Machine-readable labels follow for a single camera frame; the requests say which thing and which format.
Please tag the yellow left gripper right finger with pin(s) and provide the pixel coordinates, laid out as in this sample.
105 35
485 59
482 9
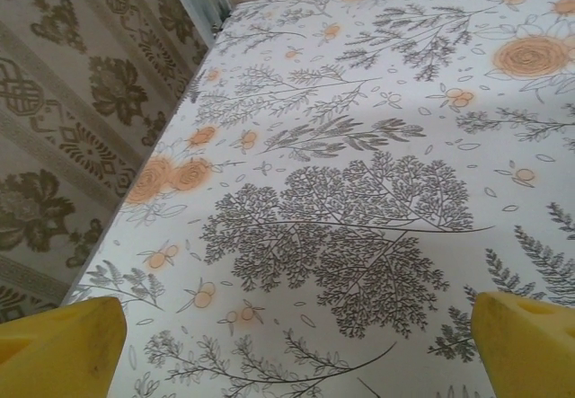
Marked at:
530 353

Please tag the floral patterned tablecloth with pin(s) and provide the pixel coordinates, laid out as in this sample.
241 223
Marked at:
314 146

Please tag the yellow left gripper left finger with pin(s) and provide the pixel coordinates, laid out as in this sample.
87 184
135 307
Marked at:
58 353

